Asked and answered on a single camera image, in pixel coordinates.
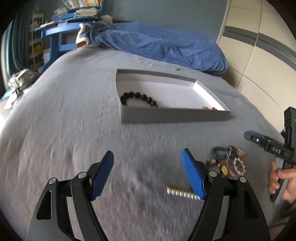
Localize dark bead gold charm bracelet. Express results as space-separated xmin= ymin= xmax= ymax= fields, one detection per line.
xmin=206 ymin=157 xmax=230 ymax=178

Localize silver bead bracelet strand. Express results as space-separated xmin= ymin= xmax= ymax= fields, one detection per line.
xmin=165 ymin=185 xmax=202 ymax=200

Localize gold red jewelry piece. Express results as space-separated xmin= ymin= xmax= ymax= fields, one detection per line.
xmin=202 ymin=106 xmax=217 ymax=110

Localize right hand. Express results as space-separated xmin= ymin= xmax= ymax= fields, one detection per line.
xmin=268 ymin=160 xmax=296 ymax=202

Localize grey bedspread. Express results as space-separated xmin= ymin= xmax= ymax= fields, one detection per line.
xmin=1 ymin=46 xmax=281 ymax=240

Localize grey cardboard tray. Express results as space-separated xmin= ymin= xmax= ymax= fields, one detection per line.
xmin=116 ymin=69 xmax=230 ymax=123

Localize beige wardrobe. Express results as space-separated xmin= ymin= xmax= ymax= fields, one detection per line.
xmin=218 ymin=1 xmax=295 ymax=132

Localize grey clothes pile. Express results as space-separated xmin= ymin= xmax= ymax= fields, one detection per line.
xmin=8 ymin=68 xmax=40 ymax=91

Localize blue blanket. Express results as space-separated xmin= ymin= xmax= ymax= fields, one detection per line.
xmin=76 ymin=22 xmax=228 ymax=74

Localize white shelf unit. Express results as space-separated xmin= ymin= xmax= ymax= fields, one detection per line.
xmin=29 ymin=9 xmax=44 ymax=71

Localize blue wooden desk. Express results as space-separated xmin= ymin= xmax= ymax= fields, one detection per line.
xmin=34 ymin=4 xmax=102 ymax=72

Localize teal curtain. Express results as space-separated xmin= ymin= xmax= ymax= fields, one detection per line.
xmin=1 ymin=8 xmax=33 ymax=78

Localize stack of papers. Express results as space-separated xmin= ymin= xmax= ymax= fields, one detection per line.
xmin=75 ymin=8 xmax=99 ymax=17

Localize row of books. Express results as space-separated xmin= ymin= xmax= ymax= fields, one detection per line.
xmin=62 ymin=0 xmax=104 ymax=10

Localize black bead bracelet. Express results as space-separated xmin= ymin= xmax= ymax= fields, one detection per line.
xmin=120 ymin=91 xmax=159 ymax=108

